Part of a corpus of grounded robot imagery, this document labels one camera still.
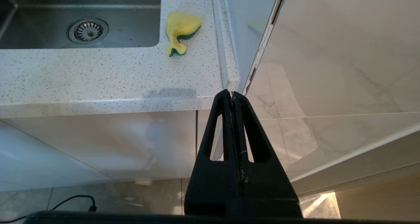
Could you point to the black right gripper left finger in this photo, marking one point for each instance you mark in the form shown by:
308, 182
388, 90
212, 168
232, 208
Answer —
213, 184

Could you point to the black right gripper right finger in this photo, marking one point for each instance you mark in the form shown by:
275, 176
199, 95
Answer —
265, 184

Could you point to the yellow green sponge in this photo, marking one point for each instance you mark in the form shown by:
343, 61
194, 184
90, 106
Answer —
180, 25

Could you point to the stainless steel sink basin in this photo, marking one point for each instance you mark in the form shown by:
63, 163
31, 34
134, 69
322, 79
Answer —
131, 20

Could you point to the round metal drain strainer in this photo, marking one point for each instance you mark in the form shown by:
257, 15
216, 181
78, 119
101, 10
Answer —
88, 31

